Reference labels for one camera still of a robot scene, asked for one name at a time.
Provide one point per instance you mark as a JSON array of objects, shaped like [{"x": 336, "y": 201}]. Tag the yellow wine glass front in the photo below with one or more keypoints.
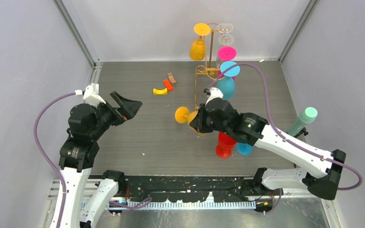
[{"x": 183, "y": 115}]

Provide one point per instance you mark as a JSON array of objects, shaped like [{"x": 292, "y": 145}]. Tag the clear wine glass rear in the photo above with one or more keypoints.
[{"x": 225, "y": 27}]

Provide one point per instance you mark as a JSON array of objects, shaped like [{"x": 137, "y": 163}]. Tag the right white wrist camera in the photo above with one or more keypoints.
[{"x": 212, "y": 93}]

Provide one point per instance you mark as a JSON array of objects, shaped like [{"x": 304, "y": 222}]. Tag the mint green bottle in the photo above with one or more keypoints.
[{"x": 305, "y": 118}]

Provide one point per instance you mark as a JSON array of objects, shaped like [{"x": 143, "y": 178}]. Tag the clear wine glass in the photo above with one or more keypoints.
[
  {"x": 226, "y": 39},
  {"x": 225, "y": 27}
]

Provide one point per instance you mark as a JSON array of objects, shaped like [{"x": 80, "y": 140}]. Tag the blue wine glass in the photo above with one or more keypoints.
[
  {"x": 227, "y": 83},
  {"x": 244, "y": 148}
]

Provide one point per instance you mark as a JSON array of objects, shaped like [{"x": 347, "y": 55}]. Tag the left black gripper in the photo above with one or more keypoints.
[{"x": 131, "y": 106}]

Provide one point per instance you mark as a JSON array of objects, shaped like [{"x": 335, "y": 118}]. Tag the red plastic wine glass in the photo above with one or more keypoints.
[{"x": 225, "y": 145}]

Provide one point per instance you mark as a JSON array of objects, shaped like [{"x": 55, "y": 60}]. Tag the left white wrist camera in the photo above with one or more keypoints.
[{"x": 91, "y": 95}]

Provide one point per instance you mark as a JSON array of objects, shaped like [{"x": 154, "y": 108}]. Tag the yellow arch block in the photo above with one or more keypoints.
[{"x": 160, "y": 91}]

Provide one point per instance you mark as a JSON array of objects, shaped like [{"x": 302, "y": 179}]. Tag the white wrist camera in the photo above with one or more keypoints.
[
  {"x": 91, "y": 95},
  {"x": 212, "y": 93}
]

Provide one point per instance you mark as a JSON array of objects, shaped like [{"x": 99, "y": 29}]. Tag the orange block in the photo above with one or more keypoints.
[{"x": 168, "y": 85}]

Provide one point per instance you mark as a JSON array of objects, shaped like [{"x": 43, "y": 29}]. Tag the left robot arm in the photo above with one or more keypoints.
[{"x": 87, "y": 123}]

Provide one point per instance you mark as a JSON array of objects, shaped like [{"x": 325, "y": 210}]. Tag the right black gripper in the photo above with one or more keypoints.
[{"x": 197, "y": 123}]

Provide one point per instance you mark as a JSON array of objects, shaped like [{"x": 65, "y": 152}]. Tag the pink plastic wine glass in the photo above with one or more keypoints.
[{"x": 223, "y": 65}]

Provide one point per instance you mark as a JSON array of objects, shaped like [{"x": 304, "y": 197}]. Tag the clear wine glass front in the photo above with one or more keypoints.
[{"x": 226, "y": 39}]

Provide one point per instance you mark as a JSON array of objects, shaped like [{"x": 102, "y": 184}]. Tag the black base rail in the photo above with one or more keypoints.
[{"x": 197, "y": 192}]

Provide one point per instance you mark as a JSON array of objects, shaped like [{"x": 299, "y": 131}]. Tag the yellow wine glass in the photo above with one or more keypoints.
[
  {"x": 198, "y": 47},
  {"x": 183, "y": 115}
]

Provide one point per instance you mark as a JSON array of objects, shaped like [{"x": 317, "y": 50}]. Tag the brown arch block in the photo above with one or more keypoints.
[{"x": 171, "y": 78}]

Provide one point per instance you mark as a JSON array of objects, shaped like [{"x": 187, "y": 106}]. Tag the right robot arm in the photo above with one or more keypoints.
[{"x": 319, "y": 171}]

